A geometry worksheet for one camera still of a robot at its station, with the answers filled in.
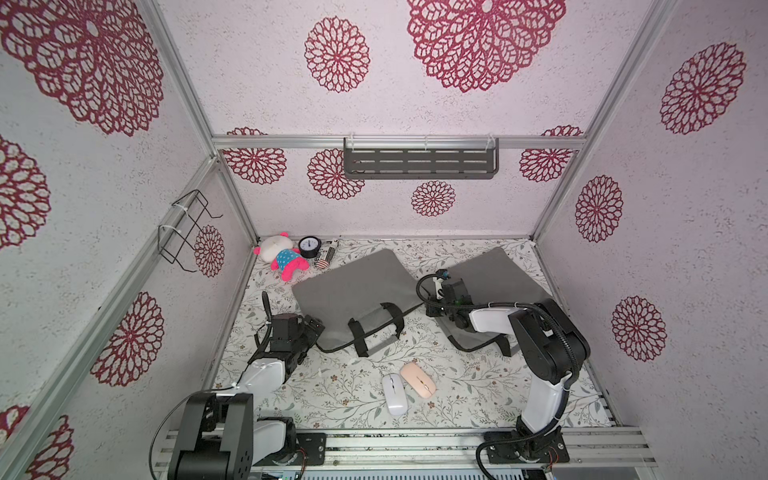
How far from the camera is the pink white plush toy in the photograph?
1.08 metres

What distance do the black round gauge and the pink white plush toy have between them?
2 centimetres

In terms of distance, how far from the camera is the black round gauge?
1.15 meters
